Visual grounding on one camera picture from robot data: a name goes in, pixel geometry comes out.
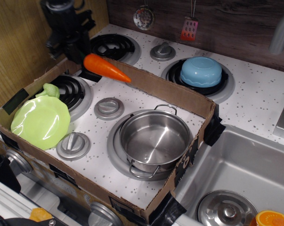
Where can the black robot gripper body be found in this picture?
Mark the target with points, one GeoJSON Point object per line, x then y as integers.
{"type": "Point", "coordinates": [65, 25]}

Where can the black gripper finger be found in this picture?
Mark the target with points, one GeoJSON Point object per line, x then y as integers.
{"type": "Point", "coordinates": [72, 53]}
{"type": "Point", "coordinates": [83, 44]}

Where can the orange toy carrot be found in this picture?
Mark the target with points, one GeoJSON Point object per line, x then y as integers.
{"type": "Point", "coordinates": [96, 64]}

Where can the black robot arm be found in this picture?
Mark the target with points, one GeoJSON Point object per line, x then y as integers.
{"type": "Point", "coordinates": [59, 6]}

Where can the light green plastic plate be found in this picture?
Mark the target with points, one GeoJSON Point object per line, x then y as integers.
{"type": "Point", "coordinates": [42, 122]}

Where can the black coil burner front left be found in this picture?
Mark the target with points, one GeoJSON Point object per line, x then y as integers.
{"type": "Point", "coordinates": [76, 93]}

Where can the green toy broccoli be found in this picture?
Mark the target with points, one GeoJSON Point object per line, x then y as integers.
{"type": "Point", "coordinates": [49, 90]}

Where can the hanging metal skimmer spoon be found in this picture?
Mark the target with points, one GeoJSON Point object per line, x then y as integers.
{"type": "Point", "coordinates": [144, 17]}

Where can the grey stove knob middle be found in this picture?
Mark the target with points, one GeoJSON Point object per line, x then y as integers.
{"type": "Point", "coordinates": [109, 108]}

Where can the grey stove knob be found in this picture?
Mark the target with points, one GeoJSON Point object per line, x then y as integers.
{"type": "Point", "coordinates": [162, 52]}
{"type": "Point", "coordinates": [73, 147]}
{"type": "Point", "coordinates": [109, 108]}

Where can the grey stove knob back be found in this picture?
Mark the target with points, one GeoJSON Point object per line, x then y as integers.
{"type": "Point", "coordinates": [162, 52]}

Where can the grey stove knob front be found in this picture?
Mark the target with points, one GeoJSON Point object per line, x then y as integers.
{"type": "Point", "coordinates": [73, 147]}

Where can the black coil burner back right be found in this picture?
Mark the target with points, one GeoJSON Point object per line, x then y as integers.
{"type": "Point", "coordinates": [219, 93]}

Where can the hanging metal slotted spatula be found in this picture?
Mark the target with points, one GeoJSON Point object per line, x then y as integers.
{"type": "Point", "coordinates": [189, 29]}

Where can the brown cardboard fence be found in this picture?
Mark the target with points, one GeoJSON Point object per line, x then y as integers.
{"type": "Point", "coordinates": [93, 177]}

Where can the stainless steel pot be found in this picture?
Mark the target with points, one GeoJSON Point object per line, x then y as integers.
{"type": "Point", "coordinates": [154, 140]}

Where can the blue plastic bowl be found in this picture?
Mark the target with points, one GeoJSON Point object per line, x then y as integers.
{"type": "Point", "coordinates": [201, 72]}

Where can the grey oven knob left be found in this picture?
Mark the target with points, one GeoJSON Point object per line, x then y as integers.
{"type": "Point", "coordinates": [18, 164]}

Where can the grey oven knob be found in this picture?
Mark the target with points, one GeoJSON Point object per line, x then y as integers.
{"type": "Point", "coordinates": [102, 216]}
{"type": "Point", "coordinates": [18, 164]}

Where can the grey oven knob right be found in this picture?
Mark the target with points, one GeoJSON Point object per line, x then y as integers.
{"type": "Point", "coordinates": [102, 216]}

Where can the grey sink basin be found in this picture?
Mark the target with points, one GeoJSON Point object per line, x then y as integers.
{"type": "Point", "coordinates": [239, 161]}

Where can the grey toy faucet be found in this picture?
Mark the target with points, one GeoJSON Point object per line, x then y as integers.
{"type": "Point", "coordinates": [277, 43]}

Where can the steel pot lid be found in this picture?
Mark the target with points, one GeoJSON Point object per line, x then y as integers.
{"type": "Point", "coordinates": [225, 208]}

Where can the orange slice toy can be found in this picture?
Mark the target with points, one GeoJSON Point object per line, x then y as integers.
{"type": "Point", "coordinates": [268, 218]}

